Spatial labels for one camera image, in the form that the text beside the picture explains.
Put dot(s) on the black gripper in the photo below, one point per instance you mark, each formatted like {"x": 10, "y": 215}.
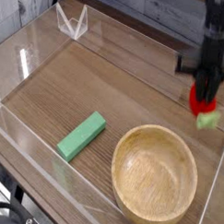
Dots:
{"x": 209, "y": 54}

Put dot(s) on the red plush strawberry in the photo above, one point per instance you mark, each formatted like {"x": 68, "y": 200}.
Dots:
{"x": 206, "y": 114}

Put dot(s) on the clear acrylic tray walls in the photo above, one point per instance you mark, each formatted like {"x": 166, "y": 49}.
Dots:
{"x": 49, "y": 84}

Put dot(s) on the round wooden bowl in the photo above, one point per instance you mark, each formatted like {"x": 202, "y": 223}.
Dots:
{"x": 154, "y": 175}

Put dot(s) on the green rectangular block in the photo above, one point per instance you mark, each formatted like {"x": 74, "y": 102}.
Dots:
{"x": 75, "y": 141}

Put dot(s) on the clear acrylic corner bracket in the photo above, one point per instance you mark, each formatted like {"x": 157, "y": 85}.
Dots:
{"x": 72, "y": 27}

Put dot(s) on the black table clamp mount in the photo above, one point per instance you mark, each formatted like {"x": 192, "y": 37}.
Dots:
{"x": 18, "y": 212}

